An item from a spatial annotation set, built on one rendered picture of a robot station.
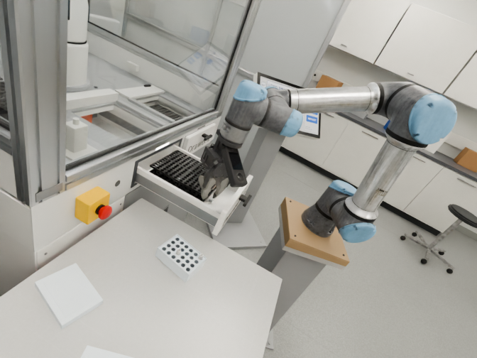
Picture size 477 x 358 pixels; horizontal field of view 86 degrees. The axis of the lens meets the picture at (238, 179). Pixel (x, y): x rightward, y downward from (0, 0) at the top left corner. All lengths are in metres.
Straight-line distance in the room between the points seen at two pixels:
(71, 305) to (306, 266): 0.89
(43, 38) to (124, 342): 0.60
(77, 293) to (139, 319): 0.15
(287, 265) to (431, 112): 0.80
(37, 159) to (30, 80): 0.16
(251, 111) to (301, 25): 1.85
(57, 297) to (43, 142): 0.34
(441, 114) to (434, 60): 3.29
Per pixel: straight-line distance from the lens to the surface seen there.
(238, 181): 0.67
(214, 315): 0.77
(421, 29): 4.09
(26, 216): 0.72
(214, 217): 0.84
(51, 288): 0.76
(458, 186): 4.13
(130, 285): 0.77
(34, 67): 0.55
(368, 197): 0.93
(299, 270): 1.26
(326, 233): 1.15
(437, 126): 0.84
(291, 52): 2.45
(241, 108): 0.65
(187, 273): 0.77
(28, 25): 0.53
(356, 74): 4.38
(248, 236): 2.12
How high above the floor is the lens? 1.41
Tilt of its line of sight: 30 degrees down
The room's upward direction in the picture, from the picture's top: 24 degrees clockwise
